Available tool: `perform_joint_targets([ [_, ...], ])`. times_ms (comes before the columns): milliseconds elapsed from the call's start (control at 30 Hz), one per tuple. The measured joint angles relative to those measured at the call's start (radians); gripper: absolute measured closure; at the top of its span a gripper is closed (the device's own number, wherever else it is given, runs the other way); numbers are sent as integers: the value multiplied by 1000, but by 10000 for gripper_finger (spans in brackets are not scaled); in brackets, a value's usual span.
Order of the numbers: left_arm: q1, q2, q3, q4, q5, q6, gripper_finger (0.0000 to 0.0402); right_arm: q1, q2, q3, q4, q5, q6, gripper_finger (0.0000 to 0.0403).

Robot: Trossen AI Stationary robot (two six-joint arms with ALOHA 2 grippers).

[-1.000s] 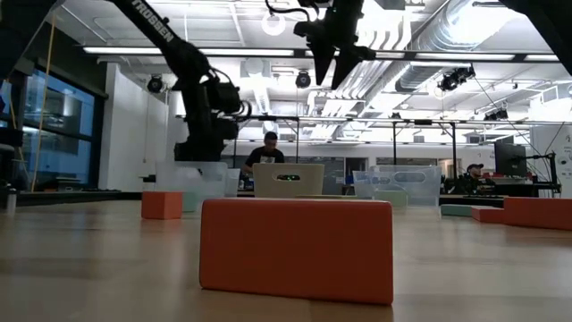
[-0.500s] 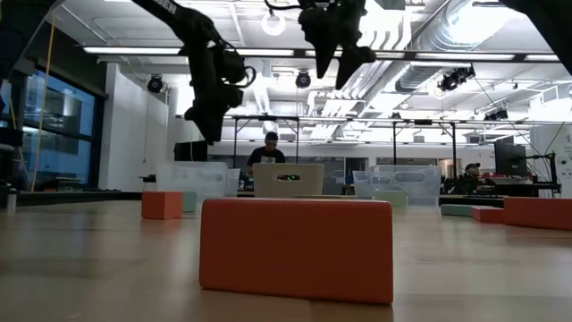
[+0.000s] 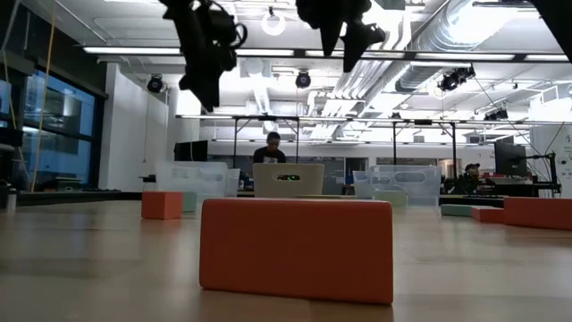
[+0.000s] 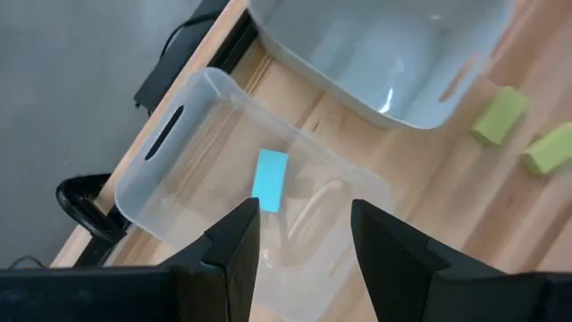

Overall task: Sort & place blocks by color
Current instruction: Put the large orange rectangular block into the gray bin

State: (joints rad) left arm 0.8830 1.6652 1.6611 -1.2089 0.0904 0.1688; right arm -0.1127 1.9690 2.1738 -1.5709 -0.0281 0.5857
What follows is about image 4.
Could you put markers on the blue rectangular block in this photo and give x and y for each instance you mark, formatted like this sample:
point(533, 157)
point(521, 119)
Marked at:
point(270, 179)

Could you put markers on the black table clamp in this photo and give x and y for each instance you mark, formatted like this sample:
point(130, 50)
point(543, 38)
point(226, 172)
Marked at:
point(96, 228)

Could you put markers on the green rectangular block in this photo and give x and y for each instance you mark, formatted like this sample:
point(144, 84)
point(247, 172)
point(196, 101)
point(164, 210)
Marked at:
point(500, 116)
point(549, 149)

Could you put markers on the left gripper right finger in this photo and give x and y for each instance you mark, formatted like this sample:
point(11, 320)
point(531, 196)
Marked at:
point(411, 277)

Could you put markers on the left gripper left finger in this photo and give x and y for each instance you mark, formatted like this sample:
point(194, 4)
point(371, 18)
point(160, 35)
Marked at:
point(223, 268)

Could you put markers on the black table foot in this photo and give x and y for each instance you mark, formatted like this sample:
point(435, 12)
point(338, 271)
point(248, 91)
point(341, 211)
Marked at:
point(179, 62)

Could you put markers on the grey plastic bin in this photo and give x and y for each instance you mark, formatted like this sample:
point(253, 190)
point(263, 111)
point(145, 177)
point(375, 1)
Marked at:
point(380, 58)

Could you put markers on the clear plastic bin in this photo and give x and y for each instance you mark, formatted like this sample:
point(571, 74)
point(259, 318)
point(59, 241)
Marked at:
point(214, 134)

